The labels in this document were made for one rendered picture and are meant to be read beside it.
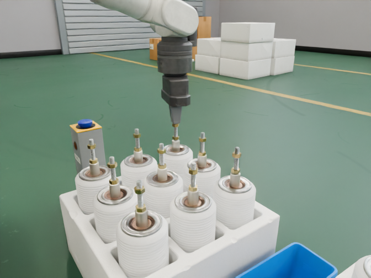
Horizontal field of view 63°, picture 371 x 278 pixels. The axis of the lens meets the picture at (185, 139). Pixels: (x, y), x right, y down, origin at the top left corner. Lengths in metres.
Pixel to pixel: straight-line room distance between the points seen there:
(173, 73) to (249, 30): 2.44
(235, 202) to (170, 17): 0.42
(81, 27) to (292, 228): 5.20
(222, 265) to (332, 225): 0.50
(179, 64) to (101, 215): 0.39
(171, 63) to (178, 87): 0.06
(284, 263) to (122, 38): 5.62
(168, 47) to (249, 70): 2.50
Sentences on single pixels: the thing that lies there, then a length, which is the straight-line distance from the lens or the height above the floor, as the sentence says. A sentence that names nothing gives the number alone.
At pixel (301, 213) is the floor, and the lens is 1.10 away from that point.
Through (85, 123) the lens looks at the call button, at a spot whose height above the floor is 0.33.
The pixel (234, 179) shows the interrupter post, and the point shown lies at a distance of 0.68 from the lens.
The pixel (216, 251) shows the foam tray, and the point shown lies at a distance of 0.63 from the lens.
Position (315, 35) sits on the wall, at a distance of 6.17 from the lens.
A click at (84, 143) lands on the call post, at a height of 0.28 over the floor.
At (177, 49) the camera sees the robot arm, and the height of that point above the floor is 0.53.
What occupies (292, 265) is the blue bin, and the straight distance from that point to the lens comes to 0.81.
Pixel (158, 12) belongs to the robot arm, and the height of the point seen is 0.61.
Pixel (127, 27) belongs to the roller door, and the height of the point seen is 0.41.
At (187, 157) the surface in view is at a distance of 0.83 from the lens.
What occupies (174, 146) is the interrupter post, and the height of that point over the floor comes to 0.27.
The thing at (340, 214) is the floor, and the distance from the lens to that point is 1.15.
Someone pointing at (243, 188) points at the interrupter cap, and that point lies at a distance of 0.68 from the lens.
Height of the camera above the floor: 0.60
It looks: 22 degrees down
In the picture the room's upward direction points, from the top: straight up
